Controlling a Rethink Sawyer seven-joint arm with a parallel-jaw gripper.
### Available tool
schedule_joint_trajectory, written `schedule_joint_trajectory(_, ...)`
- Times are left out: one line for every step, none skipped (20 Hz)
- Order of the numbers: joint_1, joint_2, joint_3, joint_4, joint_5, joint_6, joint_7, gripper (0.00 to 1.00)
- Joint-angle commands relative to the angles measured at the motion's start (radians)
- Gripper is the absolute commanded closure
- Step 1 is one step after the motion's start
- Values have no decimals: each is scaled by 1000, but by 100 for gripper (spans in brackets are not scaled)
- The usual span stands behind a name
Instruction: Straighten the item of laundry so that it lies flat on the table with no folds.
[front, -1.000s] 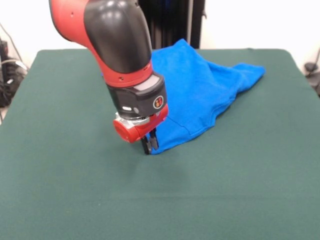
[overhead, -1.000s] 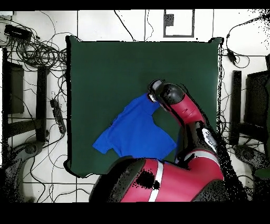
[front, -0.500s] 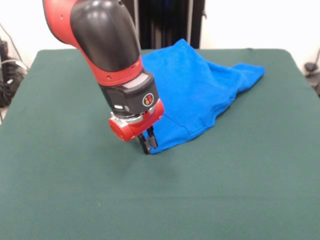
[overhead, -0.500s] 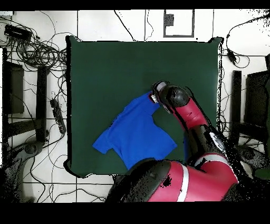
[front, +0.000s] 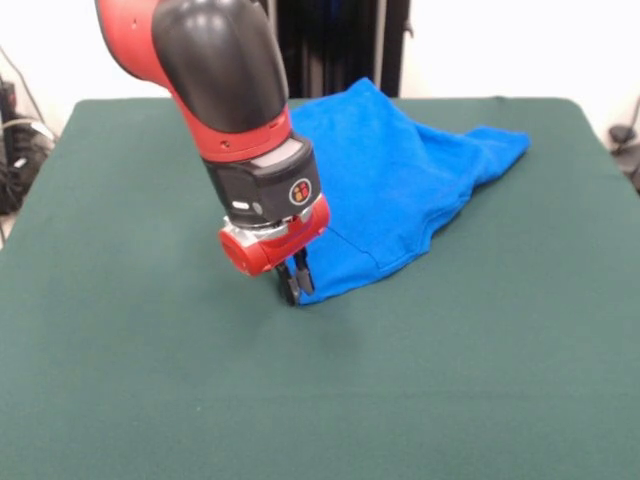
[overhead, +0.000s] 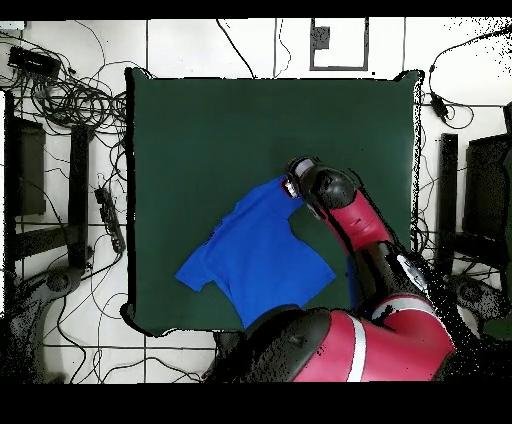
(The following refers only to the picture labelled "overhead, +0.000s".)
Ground blue shirt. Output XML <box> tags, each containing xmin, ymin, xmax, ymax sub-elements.
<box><xmin>174</xmin><ymin>175</ymin><xmax>337</xmax><ymax>330</ymax></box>

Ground dark green table cloth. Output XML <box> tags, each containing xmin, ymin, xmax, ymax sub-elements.
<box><xmin>120</xmin><ymin>66</ymin><xmax>424</xmax><ymax>337</ymax></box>

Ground small dark grey square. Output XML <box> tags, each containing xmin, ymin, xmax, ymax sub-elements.
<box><xmin>311</xmin><ymin>25</ymin><xmax>332</xmax><ymax>50</ymax></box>

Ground black power adapter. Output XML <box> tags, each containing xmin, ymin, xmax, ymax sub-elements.
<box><xmin>429</xmin><ymin>92</ymin><xmax>449</xmax><ymax>121</ymax></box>

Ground black power strip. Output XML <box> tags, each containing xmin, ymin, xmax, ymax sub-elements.
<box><xmin>94</xmin><ymin>186</ymin><xmax>127</xmax><ymax>254</ymax></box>

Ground grey stand base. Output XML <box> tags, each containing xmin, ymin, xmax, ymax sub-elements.
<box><xmin>7</xmin><ymin>265</ymin><xmax>85</xmax><ymax>384</ymax></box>
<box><xmin>451</xmin><ymin>273</ymin><xmax>511</xmax><ymax>321</ymax></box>

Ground black electronics box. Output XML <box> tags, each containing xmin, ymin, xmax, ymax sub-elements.
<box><xmin>7</xmin><ymin>45</ymin><xmax>62</xmax><ymax>79</ymax></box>

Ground black metal stand frame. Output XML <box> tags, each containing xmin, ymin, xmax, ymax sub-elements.
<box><xmin>434</xmin><ymin>101</ymin><xmax>512</xmax><ymax>277</ymax></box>
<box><xmin>3</xmin><ymin>90</ymin><xmax>91</xmax><ymax>277</ymax></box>

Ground tangled black cables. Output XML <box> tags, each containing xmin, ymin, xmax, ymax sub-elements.
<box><xmin>0</xmin><ymin>31</ymin><xmax>130</xmax><ymax>137</ymax></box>

